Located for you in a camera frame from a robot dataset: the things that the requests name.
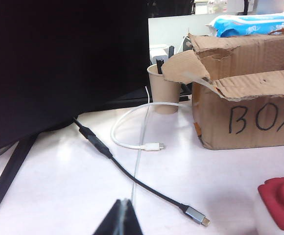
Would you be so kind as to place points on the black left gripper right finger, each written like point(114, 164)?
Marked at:
point(131, 222)

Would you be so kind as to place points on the white wall charger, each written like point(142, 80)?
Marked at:
point(156, 54)

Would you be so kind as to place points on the blue wet wipes pack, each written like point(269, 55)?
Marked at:
point(242, 25)

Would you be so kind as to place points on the black monitor stand leg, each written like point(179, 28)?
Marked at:
point(9, 171)

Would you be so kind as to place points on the jar doll with red snowboard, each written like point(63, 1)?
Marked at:
point(281, 198)

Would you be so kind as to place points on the beige paper cup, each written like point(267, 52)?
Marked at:
point(164, 95)

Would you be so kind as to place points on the black computer monitor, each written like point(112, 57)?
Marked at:
point(58, 61)

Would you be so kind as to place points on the cardboard box marked BOX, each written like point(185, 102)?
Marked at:
point(218, 137)

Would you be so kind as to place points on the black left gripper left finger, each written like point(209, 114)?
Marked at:
point(110, 222)

